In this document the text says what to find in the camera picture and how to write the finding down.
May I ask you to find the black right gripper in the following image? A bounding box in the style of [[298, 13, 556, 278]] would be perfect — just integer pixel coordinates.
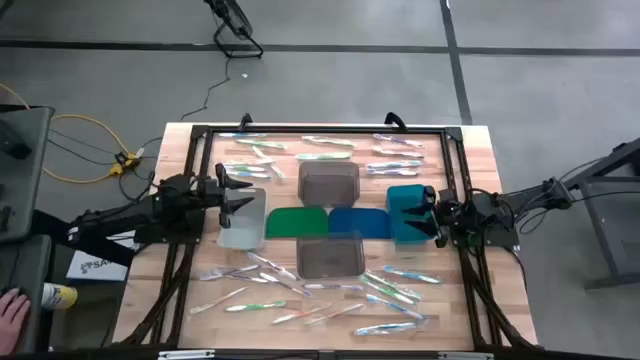
[[400, 188, 459, 249]]

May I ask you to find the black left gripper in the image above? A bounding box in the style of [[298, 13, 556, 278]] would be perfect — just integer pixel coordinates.
[[197, 162, 256, 230]]

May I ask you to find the teal plastic bin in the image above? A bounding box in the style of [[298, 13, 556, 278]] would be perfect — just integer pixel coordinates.
[[385, 183, 437, 247]]

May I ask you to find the white plastic bin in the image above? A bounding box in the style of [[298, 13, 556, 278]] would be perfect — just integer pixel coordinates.
[[216, 186, 268, 252]]

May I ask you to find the green toothbrush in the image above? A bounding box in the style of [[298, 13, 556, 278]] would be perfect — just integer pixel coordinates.
[[224, 299, 288, 314], [234, 138, 289, 151], [301, 134, 358, 149], [295, 151, 353, 162], [250, 145, 288, 181], [359, 276, 417, 306], [222, 159, 277, 174], [362, 269, 422, 302]]

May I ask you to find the smoky grey clear bin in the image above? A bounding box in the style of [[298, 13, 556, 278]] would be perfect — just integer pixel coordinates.
[[297, 160, 362, 209], [295, 234, 367, 281]]

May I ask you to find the orange toothbrush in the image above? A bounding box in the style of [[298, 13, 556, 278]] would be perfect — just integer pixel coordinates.
[[188, 285, 250, 316], [304, 302, 366, 327], [270, 301, 333, 326]]

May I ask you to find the blue bin lid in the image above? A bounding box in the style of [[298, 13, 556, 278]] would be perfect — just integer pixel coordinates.
[[327, 206, 393, 241]]

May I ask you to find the green bin lid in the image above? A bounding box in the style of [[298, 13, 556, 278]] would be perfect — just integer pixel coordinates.
[[264, 206, 330, 240]]

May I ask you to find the yellow power plug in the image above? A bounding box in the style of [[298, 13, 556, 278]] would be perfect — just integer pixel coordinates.
[[108, 149, 142, 178]]

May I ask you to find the white printed sheet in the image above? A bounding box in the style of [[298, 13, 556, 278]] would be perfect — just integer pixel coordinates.
[[65, 248, 133, 283]]

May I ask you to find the black floor fan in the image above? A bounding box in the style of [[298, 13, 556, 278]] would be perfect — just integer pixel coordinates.
[[203, 0, 265, 60]]

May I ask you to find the dark grey metal stand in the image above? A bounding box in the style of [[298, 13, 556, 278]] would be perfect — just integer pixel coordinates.
[[551, 136, 640, 293]]

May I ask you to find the white and yellow can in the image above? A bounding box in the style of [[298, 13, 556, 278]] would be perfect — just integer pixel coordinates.
[[40, 281, 80, 311]]

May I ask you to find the grey side desk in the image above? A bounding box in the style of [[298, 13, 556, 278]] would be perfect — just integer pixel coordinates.
[[0, 104, 56, 245], [0, 233, 54, 355]]

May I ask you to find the black desk device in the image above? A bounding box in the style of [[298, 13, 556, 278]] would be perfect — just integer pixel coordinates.
[[0, 118, 33, 161]]

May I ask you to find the person's hand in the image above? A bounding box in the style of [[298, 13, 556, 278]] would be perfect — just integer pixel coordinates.
[[0, 287, 33, 357]]

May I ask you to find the black aluminium table frame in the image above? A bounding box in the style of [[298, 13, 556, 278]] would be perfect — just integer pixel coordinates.
[[119, 124, 539, 351]]

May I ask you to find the black fan cable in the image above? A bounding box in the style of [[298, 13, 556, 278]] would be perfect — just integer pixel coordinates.
[[178, 53, 233, 123]]

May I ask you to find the silver metal bracket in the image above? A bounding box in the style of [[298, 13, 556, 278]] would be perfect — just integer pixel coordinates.
[[436, 350, 495, 360], [157, 349, 217, 360]]

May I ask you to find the black floor cable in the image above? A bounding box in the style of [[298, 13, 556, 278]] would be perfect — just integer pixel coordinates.
[[47, 127, 169, 202]]

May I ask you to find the yellow power cable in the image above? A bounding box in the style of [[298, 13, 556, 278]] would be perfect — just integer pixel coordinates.
[[0, 81, 135, 186]]

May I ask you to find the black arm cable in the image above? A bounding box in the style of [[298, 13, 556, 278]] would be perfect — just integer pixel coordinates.
[[514, 155, 640, 237]]

